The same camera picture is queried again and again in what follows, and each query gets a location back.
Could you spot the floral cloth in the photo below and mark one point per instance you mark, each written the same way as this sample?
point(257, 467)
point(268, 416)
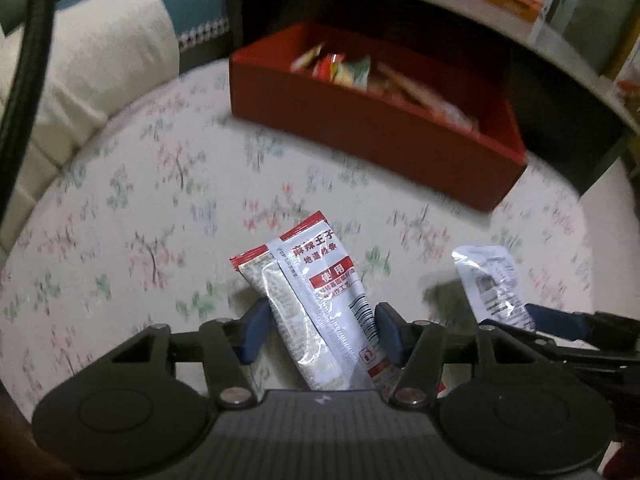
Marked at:
point(150, 185)

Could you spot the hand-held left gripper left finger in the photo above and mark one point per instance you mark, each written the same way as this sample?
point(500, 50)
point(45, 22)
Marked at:
point(255, 332)

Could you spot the red drawer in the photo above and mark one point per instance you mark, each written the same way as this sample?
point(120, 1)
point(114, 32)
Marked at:
point(375, 135)

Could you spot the red white snack packet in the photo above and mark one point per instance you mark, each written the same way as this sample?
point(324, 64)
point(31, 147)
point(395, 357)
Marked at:
point(320, 300)

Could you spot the white barcode snack packet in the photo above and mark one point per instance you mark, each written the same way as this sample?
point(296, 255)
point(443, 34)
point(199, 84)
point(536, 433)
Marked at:
point(492, 280)

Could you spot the grey coffee table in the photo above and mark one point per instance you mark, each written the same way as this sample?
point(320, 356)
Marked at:
point(450, 0)

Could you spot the green glass partition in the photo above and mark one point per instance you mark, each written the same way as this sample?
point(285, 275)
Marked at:
point(590, 10)

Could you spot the white fleece throw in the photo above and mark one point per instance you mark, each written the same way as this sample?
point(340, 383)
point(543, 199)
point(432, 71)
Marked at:
point(100, 60)

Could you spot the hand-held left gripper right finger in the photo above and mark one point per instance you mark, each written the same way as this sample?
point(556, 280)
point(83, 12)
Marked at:
point(387, 332)

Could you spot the white orange snack packet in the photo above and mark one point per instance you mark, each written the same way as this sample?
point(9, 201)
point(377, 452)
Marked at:
point(305, 57)

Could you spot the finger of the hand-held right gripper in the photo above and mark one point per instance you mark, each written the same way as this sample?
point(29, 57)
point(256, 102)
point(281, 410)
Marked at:
point(600, 357)
point(555, 320)

